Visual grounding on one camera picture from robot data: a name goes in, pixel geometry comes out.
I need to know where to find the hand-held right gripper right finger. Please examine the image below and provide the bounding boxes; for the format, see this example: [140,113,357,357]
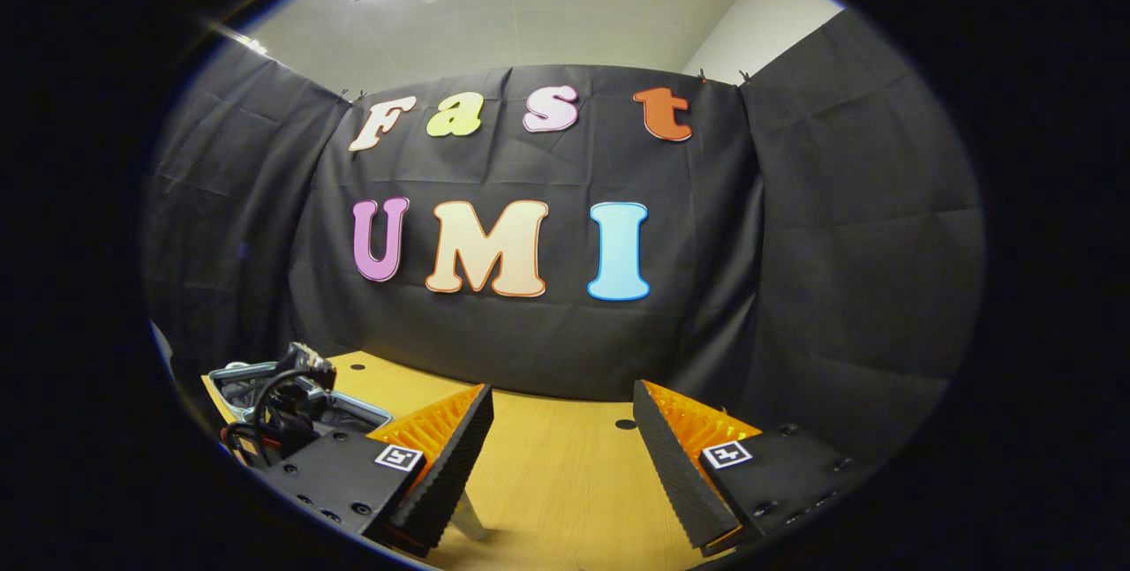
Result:
[631,379,872,556]

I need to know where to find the black backdrop cloth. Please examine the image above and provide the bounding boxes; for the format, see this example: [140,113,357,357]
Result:
[141,11,987,466]

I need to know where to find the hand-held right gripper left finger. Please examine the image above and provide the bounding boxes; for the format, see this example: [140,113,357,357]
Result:
[263,382,496,559]

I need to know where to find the pale blue suitcase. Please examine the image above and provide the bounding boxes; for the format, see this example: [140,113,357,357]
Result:
[205,359,396,466]

